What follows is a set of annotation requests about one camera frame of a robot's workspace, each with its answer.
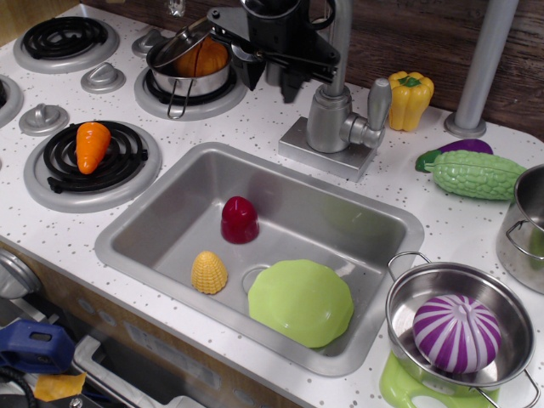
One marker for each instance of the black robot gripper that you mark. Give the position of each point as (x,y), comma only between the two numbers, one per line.
(281,33)

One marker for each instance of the silver toy faucet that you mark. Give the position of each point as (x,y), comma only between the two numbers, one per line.
(334,138)

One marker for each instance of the orange toy pumpkin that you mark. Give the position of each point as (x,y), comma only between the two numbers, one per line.
(206,58)

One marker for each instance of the steel pot lid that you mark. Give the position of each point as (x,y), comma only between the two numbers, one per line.
(168,50)

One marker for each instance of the rear right coil burner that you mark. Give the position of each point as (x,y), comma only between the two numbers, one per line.
(157,102)

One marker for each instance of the silver stove knob rear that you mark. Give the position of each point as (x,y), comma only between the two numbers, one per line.
(143,44)

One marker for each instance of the silver stove knob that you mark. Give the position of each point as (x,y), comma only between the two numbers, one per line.
(43,120)
(103,79)
(143,44)

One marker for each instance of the yellow toy bell pepper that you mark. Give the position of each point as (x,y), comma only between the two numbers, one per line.
(411,96)

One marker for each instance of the dark red toy vegetable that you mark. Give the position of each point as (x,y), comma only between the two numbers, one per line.
(239,223)

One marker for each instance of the front black coil burner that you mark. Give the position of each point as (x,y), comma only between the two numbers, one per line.
(131,163)

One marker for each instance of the silver stove knob middle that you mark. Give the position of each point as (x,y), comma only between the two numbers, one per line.
(103,79)

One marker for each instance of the orange toy carrot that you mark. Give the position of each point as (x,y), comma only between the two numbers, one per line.
(92,142)

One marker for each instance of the stainless steel sink basin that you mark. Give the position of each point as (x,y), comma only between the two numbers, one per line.
(156,240)

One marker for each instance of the silver vertical pole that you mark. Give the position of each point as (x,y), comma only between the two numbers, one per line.
(467,121)

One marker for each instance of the yellow toy corn piece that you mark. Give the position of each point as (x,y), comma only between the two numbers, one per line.
(208,273)

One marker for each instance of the purple toy eggplant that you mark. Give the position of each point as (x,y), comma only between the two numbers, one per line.
(474,145)

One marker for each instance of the rear left coil burner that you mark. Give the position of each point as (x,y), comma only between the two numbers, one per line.
(65,45)

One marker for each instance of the green toy bitter gourd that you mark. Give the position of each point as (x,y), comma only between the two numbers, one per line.
(475,175)

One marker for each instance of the light green plastic plate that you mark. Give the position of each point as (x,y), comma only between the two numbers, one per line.
(303,300)

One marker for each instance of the silver stove knob front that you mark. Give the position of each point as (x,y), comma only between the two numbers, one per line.
(43,120)

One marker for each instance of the far left burner edge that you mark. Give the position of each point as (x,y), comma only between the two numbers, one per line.
(14,99)

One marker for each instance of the tall steel pot right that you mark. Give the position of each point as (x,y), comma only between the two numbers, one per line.
(519,243)

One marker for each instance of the steel pan front right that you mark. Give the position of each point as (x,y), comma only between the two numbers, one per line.
(411,289)

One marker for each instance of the purple white toy onion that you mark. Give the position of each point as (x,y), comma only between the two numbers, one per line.
(456,333)

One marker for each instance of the light green cutting board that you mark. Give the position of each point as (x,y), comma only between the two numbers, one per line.
(399,389)

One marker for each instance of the blue clamp tool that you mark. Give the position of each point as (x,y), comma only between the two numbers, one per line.
(34,347)

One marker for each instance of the yellow tape piece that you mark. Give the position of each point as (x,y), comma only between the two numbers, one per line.
(50,387)

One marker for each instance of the small steel pot with handle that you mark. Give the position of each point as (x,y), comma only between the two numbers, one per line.
(167,79)

